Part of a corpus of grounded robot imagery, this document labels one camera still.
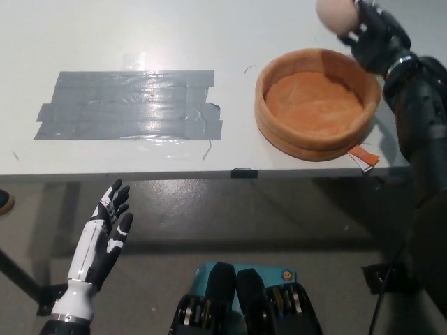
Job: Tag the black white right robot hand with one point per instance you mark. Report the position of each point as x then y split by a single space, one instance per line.
380 42

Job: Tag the clear tape strip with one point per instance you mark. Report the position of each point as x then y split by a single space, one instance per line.
164 144

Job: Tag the black table foot plate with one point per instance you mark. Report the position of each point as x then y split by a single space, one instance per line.
375 279

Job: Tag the small black tape piece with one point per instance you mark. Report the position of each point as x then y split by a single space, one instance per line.
243 172

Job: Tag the grey duct tape patch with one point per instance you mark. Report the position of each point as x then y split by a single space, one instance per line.
129 106

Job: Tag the black table leg with foot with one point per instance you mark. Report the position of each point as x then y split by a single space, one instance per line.
19 272

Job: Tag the dark shoe with tan sole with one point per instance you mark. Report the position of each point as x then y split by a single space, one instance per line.
4 202

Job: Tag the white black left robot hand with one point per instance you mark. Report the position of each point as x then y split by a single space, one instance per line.
84 254

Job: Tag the cream plush dumpling with face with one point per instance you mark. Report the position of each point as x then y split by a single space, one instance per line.
337 15

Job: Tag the black teal robot torso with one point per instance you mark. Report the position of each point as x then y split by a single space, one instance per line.
251 307

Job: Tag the orange plush round basket plate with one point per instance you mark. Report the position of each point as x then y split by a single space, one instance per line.
314 104

